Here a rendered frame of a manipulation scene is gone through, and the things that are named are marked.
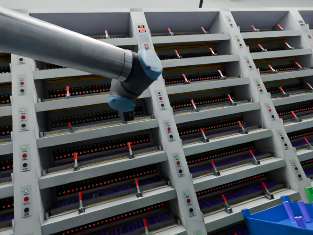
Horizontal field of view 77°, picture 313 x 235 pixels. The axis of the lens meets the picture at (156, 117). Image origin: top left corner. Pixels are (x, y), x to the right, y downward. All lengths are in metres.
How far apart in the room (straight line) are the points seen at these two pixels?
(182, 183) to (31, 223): 0.68
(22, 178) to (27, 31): 0.72
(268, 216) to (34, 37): 0.90
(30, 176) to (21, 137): 0.19
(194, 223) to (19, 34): 0.98
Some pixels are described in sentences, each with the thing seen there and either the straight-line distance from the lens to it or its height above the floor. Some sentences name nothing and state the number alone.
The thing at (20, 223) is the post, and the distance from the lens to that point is 1.07.
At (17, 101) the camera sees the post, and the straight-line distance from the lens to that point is 1.19.
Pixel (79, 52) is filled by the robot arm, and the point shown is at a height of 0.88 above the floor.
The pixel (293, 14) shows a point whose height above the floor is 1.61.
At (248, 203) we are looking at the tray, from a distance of 1.27.
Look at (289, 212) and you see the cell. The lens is 0.91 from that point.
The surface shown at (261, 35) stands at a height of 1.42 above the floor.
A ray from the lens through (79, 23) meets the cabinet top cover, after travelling 1.54.
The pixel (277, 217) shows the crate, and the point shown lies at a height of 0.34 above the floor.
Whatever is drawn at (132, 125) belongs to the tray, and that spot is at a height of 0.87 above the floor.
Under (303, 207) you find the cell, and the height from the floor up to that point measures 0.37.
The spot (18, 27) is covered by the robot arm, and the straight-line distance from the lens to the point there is 0.49.
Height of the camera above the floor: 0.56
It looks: 18 degrees up
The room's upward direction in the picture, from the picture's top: 14 degrees counter-clockwise
